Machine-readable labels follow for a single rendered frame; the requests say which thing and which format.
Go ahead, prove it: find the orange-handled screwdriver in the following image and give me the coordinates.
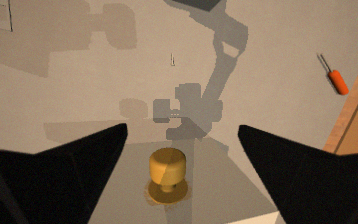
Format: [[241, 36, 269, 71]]
[[320, 54, 349, 95]]

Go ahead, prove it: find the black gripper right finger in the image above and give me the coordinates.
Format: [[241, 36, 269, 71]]
[[238, 125, 358, 224]]

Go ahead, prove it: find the brass door knob with spindle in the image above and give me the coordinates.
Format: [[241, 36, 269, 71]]
[[148, 148, 188, 205]]

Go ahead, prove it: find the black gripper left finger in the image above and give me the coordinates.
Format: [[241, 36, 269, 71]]
[[0, 123, 128, 224]]

